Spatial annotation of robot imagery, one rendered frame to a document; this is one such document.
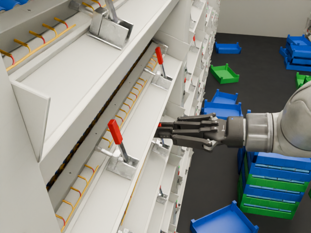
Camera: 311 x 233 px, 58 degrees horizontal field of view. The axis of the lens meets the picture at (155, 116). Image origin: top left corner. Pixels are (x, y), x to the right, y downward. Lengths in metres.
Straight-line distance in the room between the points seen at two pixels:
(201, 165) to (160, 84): 1.44
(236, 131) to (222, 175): 1.35
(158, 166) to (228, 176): 1.30
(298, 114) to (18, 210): 0.41
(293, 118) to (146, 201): 0.35
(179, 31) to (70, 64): 0.52
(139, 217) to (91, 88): 0.42
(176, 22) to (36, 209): 0.62
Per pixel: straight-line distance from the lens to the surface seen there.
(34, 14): 0.27
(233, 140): 0.65
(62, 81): 0.24
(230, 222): 1.76
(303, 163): 1.56
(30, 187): 0.18
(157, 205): 0.89
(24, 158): 0.17
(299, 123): 0.49
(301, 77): 3.40
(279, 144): 0.65
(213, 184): 1.92
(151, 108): 0.56
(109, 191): 0.40
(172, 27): 0.75
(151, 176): 0.69
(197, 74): 1.57
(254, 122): 0.65
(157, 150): 0.74
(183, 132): 0.67
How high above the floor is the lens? 1.42
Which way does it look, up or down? 35 degrees down
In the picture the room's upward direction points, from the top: straight up
